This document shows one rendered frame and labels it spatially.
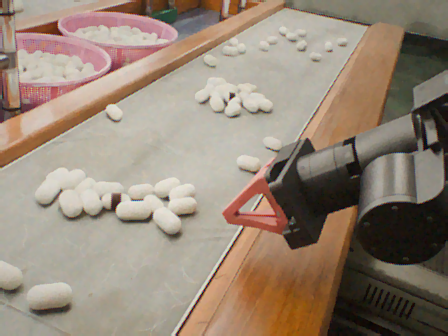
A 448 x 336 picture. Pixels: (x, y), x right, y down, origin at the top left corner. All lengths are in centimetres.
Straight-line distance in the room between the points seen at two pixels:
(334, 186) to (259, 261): 12
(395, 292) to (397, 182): 71
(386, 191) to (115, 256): 28
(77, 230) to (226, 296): 19
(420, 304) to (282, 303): 62
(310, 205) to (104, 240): 22
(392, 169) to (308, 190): 9
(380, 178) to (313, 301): 15
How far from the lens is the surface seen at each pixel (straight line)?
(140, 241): 52
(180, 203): 55
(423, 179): 34
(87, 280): 48
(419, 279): 103
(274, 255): 49
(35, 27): 115
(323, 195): 41
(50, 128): 70
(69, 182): 58
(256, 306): 44
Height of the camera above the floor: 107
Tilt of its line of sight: 30 degrees down
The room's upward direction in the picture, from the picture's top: 9 degrees clockwise
